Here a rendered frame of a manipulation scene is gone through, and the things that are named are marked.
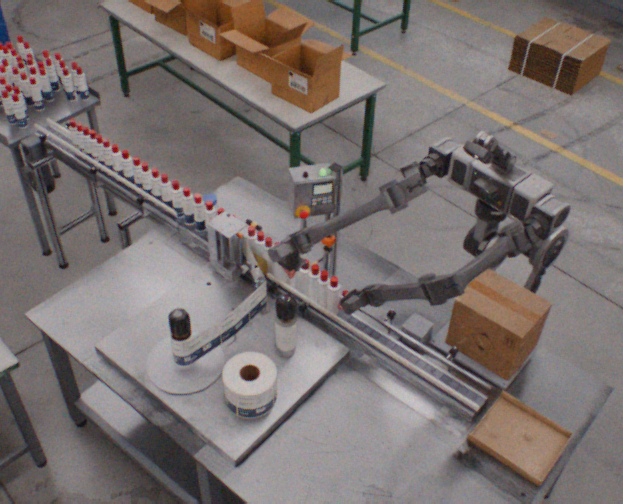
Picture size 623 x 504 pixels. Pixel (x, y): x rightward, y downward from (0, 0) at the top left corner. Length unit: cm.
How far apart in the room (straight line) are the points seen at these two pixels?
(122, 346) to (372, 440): 107
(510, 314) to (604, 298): 192
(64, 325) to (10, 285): 151
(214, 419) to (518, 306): 124
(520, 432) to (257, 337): 109
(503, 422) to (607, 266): 225
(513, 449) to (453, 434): 22
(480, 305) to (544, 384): 44
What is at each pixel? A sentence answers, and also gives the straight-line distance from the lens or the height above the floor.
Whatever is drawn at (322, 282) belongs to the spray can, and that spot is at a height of 105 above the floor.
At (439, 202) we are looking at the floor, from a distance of 515.
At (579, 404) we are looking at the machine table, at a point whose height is 83.
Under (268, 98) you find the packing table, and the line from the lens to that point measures 464.
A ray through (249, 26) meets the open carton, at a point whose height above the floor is 101.
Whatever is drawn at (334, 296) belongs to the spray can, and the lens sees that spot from 301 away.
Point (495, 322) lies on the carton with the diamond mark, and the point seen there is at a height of 112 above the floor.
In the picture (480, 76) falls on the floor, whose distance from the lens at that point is 669.
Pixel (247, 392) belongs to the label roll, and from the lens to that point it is 268.
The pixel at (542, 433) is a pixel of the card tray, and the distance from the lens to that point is 296.
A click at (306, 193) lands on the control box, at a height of 142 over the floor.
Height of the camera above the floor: 320
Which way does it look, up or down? 43 degrees down
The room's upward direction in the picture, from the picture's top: 2 degrees clockwise
